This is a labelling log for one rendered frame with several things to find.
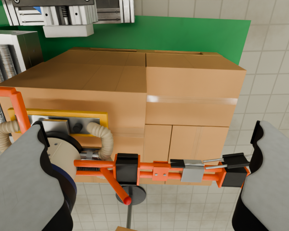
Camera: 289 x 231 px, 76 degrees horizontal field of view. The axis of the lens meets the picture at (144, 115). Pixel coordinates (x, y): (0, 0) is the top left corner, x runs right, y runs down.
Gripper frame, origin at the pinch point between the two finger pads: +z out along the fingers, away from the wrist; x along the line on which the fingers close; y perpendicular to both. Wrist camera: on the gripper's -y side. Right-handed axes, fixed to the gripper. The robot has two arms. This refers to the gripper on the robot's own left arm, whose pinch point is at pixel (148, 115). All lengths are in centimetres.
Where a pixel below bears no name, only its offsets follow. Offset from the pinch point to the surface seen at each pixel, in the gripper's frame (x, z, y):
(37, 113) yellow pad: -38, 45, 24
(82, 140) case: -30, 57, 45
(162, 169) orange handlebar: 5, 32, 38
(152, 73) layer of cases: 4, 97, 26
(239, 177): 29, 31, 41
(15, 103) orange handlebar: -34.3, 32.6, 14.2
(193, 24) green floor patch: 38, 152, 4
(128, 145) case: -9, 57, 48
